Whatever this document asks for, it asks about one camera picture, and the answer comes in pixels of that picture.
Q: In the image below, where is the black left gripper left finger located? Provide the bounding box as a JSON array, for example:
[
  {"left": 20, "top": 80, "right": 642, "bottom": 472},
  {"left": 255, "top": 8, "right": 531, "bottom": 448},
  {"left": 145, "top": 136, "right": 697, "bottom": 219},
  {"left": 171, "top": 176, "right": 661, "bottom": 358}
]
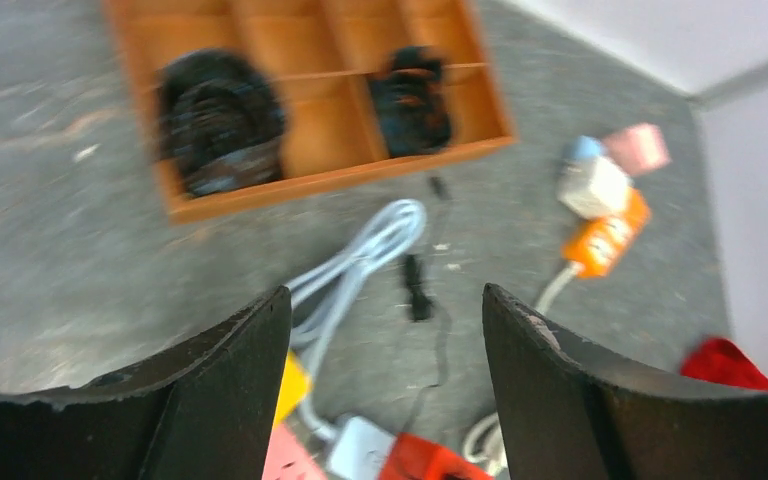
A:
[{"left": 0, "top": 287, "right": 292, "bottom": 479}]

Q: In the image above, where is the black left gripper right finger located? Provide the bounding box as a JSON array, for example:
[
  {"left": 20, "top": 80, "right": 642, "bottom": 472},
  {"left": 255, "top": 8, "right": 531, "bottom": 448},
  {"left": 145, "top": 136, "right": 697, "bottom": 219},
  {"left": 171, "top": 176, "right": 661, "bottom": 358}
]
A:
[{"left": 482, "top": 284, "right": 768, "bottom": 479}]

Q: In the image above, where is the yellow cube socket adapter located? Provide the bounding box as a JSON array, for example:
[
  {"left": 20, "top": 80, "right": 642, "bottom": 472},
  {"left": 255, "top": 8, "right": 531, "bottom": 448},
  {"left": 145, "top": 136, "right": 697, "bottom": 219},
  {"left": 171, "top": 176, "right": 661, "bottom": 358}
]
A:
[{"left": 273, "top": 350, "right": 312, "bottom": 428}]

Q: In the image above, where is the red cube socket adapter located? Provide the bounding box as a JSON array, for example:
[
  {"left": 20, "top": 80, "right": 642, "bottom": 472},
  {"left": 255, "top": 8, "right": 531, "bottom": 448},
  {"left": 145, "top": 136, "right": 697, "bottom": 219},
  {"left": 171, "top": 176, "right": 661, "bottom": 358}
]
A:
[{"left": 378, "top": 433, "right": 492, "bottom": 480}]

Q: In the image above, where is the light blue power strip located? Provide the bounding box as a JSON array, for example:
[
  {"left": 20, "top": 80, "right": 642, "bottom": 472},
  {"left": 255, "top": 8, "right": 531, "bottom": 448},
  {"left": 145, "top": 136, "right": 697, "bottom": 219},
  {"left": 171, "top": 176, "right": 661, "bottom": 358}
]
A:
[{"left": 325, "top": 415, "right": 396, "bottom": 480}]

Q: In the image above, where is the thin black cable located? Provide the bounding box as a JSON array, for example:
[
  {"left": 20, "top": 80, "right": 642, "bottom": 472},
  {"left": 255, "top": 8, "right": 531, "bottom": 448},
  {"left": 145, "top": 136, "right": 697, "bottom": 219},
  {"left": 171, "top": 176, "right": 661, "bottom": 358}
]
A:
[{"left": 397, "top": 173, "right": 458, "bottom": 432}]

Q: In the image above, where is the pink triangular power strip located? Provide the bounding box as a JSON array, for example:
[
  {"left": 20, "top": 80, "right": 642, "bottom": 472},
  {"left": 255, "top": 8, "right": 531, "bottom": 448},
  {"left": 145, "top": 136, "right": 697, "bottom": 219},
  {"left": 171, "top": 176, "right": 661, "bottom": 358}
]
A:
[{"left": 262, "top": 424, "right": 327, "bottom": 480}]

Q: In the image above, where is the red cloth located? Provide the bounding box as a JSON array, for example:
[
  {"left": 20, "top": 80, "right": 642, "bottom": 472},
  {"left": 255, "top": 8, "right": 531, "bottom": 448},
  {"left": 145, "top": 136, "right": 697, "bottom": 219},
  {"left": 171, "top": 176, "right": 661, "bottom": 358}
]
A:
[{"left": 679, "top": 337, "right": 768, "bottom": 391}]

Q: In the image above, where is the orange power strip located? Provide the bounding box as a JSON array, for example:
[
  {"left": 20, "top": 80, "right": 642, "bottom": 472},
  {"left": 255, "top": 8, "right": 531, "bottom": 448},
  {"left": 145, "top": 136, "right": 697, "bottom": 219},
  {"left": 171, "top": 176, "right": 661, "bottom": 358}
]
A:
[{"left": 561, "top": 189, "right": 651, "bottom": 279}]

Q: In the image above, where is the white cube socket adapter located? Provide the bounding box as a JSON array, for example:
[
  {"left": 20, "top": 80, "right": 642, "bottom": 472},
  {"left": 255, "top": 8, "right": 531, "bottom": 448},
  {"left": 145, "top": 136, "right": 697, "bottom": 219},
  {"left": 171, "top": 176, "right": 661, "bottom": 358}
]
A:
[{"left": 557, "top": 156, "right": 633, "bottom": 220}]

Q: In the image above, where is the light blue cube adapter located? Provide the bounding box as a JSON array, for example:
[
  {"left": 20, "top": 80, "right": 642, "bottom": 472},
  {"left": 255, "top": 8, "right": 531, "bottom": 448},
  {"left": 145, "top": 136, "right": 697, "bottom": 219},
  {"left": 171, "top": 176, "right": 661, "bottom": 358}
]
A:
[{"left": 562, "top": 135, "right": 606, "bottom": 164}]

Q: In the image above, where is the pink cube socket adapter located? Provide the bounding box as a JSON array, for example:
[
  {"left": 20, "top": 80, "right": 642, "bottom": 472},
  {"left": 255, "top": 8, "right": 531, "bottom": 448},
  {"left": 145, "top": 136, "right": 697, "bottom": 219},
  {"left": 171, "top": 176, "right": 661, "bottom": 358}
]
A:
[{"left": 601, "top": 123, "right": 671, "bottom": 177}]

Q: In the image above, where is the rolled dark floral tie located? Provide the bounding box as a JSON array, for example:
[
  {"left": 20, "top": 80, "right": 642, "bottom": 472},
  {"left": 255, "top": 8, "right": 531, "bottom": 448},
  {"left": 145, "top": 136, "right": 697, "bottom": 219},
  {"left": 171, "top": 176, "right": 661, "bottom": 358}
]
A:
[{"left": 157, "top": 47, "right": 287, "bottom": 197}]

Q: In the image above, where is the wooden compartment tray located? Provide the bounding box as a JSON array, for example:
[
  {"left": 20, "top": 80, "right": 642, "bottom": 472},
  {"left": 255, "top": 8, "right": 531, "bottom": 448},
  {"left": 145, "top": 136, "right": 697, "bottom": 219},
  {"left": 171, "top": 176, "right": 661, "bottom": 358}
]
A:
[{"left": 103, "top": 1, "right": 516, "bottom": 224}]

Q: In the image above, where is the rolled dark orange-patterned tie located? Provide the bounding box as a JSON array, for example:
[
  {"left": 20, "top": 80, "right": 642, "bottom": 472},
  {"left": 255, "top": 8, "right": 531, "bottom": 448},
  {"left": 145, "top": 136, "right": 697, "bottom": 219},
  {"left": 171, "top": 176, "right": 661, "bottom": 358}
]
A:
[{"left": 365, "top": 45, "right": 453, "bottom": 158}]

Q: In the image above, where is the white power strip cable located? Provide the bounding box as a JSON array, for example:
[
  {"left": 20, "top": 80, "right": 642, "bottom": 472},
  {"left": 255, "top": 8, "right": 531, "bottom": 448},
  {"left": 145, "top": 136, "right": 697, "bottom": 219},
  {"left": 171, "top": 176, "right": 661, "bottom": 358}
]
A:
[{"left": 462, "top": 261, "right": 584, "bottom": 478}]

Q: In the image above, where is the light blue coiled cable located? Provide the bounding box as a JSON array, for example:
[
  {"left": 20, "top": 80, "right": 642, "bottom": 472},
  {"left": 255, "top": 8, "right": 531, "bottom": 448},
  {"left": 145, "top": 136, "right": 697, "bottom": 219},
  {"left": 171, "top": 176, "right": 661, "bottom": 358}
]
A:
[{"left": 284, "top": 198, "right": 429, "bottom": 444}]

